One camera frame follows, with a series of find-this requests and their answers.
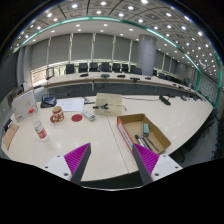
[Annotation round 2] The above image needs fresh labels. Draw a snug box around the group of ceiling lights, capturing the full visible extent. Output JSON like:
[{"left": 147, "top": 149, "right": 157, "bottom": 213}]
[{"left": 13, "top": 0, "right": 218, "bottom": 73}]

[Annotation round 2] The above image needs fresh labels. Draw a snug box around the row of black office chairs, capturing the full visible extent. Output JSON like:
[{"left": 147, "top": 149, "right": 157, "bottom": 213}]
[{"left": 64, "top": 61, "right": 178, "bottom": 81}]

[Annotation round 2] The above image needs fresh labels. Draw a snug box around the flat round red coaster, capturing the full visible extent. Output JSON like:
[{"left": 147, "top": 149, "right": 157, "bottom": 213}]
[{"left": 70, "top": 113, "right": 84, "bottom": 123}]

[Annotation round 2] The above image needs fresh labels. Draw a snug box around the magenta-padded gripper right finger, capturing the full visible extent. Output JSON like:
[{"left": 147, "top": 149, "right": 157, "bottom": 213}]
[{"left": 131, "top": 142, "right": 184, "bottom": 186}]

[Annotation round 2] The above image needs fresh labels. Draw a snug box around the black clip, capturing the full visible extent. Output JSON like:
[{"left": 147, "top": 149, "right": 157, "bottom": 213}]
[{"left": 92, "top": 103, "right": 110, "bottom": 111}]

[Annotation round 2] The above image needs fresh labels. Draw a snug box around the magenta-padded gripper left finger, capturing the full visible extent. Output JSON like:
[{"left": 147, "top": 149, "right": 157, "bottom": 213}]
[{"left": 42, "top": 142, "right": 92, "bottom": 186}]

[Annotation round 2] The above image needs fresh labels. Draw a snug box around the white paper ream box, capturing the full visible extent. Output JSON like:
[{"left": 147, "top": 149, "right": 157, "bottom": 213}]
[{"left": 10, "top": 89, "right": 38, "bottom": 124}]

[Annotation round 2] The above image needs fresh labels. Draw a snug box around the small black monitor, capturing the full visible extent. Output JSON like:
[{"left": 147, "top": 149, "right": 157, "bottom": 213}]
[{"left": 45, "top": 66, "right": 55, "bottom": 80}]

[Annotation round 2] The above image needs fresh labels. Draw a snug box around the red floral ceramic mug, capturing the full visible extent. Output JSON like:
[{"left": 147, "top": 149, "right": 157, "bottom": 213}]
[{"left": 49, "top": 106, "right": 65, "bottom": 124}]

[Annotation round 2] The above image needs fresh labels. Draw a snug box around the small white cardboard box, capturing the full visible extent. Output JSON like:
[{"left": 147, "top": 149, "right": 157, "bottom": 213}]
[{"left": 94, "top": 92, "right": 124, "bottom": 117}]

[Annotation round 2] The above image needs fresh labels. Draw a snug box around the open brown cardboard box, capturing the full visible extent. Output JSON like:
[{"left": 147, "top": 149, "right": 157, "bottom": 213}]
[{"left": 116, "top": 113, "right": 172, "bottom": 155}]

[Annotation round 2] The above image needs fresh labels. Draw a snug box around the small teal box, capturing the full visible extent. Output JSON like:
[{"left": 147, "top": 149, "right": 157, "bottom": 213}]
[{"left": 142, "top": 123, "right": 150, "bottom": 136}]

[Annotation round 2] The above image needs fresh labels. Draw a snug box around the brown paper envelope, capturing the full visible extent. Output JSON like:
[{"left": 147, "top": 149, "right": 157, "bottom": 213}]
[{"left": 2, "top": 123, "right": 20, "bottom": 151}]

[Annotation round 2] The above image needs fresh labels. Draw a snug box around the long curved conference desk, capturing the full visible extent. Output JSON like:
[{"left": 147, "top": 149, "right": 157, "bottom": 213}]
[{"left": 31, "top": 71, "right": 205, "bottom": 100}]

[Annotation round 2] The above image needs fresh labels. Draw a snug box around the black bag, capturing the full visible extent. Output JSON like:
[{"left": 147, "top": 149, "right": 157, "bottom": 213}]
[{"left": 40, "top": 93, "right": 58, "bottom": 109}]

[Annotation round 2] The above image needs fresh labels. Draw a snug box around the black power strip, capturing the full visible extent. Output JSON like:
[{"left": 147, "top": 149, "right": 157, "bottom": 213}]
[{"left": 158, "top": 94, "right": 172, "bottom": 106}]

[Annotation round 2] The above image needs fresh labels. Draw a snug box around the white remote control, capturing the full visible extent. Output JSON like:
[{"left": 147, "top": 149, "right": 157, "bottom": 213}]
[{"left": 81, "top": 110, "right": 97, "bottom": 122}]

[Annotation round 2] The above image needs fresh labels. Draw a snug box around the clear red-capped water bottle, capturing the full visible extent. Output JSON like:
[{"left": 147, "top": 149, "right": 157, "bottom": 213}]
[{"left": 28, "top": 107, "right": 49, "bottom": 142}]

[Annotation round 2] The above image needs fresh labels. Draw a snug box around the dark marker pen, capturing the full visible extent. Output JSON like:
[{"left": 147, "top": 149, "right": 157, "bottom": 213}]
[
  {"left": 143, "top": 134, "right": 161, "bottom": 153},
  {"left": 134, "top": 134, "right": 148, "bottom": 149}
]

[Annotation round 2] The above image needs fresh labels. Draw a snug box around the white printed paper sheet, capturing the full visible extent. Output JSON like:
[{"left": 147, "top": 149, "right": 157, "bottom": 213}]
[{"left": 55, "top": 97, "right": 86, "bottom": 113}]

